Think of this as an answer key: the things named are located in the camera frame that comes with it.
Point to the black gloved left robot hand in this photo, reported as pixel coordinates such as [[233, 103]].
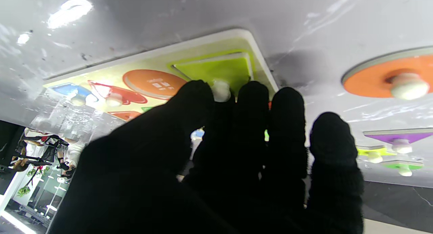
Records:
[[203, 179]]

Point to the orange-red rectangle puzzle piece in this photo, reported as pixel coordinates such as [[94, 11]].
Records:
[[125, 115]]

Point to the yellow pentagon puzzle piece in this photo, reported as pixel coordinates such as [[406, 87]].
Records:
[[223, 68]]

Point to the red heart puzzle piece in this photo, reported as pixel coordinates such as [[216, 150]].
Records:
[[128, 93]]

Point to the yellow wooden shape puzzle board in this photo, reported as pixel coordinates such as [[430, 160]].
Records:
[[111, 71]]

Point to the blue semicircle puzzle piece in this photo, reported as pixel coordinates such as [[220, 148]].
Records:
[[64, 89]]

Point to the purple triangle puzzle piece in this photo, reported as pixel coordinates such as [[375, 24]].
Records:
[[382, 137]]

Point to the yellow star puzzle piece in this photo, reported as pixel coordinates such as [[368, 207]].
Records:
[[385, 151]]

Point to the green trapezoid puzzle piece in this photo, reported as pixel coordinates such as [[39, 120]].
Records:
[[392, 165]]

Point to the orange oval puzzle piece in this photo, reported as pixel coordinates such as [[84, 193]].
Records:
[[368, 81]]

